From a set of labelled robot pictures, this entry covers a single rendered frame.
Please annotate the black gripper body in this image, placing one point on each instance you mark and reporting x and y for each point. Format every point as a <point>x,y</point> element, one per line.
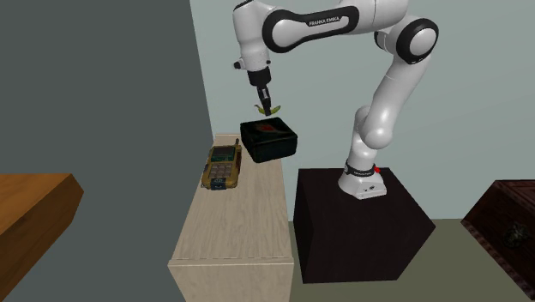
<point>259,77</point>

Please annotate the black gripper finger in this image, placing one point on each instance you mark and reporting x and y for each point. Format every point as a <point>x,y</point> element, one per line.
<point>265,101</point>

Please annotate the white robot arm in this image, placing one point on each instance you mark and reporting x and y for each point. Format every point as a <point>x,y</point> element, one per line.
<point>388,88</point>

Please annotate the green plant leaves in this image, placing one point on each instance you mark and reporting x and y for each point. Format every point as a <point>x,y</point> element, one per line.
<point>274,110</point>

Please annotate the black box with red mark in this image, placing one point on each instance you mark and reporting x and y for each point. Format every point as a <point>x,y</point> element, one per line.
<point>269,140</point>

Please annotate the yellow handheld phone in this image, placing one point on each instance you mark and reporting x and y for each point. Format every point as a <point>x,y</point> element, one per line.
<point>221,167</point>

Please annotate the light wooden cabinet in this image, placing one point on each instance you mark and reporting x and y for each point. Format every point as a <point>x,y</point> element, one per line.
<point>238,234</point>

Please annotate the black robot stand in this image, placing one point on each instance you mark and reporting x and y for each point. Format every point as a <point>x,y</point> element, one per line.
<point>355,234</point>

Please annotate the brown wooden furniture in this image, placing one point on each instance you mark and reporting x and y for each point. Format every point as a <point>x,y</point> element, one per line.
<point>29,217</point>

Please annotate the dark wooden chest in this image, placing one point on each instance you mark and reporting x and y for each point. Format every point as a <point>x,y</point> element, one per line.
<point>501,217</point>

